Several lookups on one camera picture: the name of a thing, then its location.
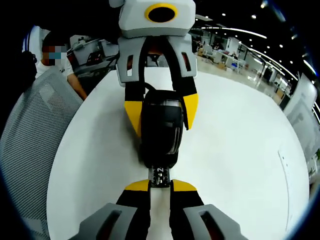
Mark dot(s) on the black tape measure with blade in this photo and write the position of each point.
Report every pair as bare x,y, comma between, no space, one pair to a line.
160,125

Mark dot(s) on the white partition board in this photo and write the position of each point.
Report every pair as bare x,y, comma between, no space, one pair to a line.
300,100

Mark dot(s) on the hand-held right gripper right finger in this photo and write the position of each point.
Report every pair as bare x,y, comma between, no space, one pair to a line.
190,217

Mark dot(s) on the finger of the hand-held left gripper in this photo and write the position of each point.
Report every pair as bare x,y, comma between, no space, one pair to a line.
190,107
133,112

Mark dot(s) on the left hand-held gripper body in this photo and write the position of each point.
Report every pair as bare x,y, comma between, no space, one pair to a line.
132,20

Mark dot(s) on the white office desks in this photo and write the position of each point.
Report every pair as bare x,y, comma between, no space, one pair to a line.
225,58

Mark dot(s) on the grey mesh office chair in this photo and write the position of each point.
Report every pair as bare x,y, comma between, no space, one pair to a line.
30,140

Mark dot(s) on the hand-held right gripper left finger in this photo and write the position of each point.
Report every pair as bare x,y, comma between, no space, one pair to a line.
130,217

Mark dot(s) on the grey workbench with equipment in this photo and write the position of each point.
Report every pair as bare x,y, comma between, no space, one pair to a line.
87,53

